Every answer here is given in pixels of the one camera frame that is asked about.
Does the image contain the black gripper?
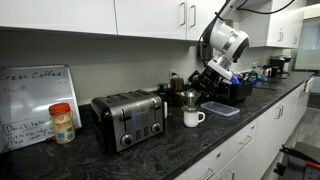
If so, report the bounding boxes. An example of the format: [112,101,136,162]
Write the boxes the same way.
[196,66,221,93]

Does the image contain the metal cone coffee filter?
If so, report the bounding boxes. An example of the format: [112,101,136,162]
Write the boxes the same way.
[178,89,201,112]

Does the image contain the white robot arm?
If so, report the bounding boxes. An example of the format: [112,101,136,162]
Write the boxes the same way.
[190,0,249,93]

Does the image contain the clear plastic container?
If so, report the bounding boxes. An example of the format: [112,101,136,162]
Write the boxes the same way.
[201,101,240,117]

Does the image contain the black dish rack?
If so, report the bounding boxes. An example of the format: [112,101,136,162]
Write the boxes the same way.
[188,71,253,106]

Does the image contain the dark brown grinder jar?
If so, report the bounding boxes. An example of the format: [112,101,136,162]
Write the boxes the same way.
[170,78,184,107]

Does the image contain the white ceramic mug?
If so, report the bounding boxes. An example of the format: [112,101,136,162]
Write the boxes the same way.
[184,111,206,127]

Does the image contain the black coffee machine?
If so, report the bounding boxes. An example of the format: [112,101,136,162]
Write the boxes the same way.
[267,55,292,77]

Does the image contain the white upper cabinets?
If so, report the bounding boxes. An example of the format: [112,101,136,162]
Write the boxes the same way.
[0,0,306,47]

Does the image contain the stainless steel toaster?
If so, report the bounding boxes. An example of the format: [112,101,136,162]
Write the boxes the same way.
[91,90,165,154]

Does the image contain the orange lid creamer jar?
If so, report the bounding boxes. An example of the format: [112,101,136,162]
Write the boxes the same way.
[49,103,75,144]

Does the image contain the white whiteboard sign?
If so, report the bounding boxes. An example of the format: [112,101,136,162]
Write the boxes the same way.
[0,65,82,151]

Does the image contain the wall power outlet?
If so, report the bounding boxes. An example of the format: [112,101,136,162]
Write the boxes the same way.
[169,70,177,80]

